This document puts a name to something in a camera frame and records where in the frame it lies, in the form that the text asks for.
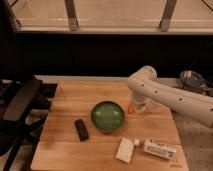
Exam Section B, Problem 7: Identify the translucent yellow end effector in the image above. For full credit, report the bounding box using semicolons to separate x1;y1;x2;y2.
130;95;162;113

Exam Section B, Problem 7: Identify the green ceramic bowl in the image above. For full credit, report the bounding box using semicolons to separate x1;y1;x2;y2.
91;101;125;133

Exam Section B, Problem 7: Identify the black rectangular block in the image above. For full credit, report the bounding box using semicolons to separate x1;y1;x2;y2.
74;119;89;141

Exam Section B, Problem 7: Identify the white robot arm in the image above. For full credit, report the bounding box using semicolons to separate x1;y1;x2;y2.
127;66;213;128

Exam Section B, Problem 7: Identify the orange carrot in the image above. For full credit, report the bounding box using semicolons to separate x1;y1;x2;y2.
127;103;135;114

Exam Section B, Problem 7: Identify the white tube package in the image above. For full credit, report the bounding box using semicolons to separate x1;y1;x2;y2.
143;139;176;160

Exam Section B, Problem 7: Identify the round metal dish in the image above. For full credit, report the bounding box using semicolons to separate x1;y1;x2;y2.
180;70;205;88

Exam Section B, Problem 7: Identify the black chair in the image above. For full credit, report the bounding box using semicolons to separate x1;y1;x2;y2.
0;78;57;171

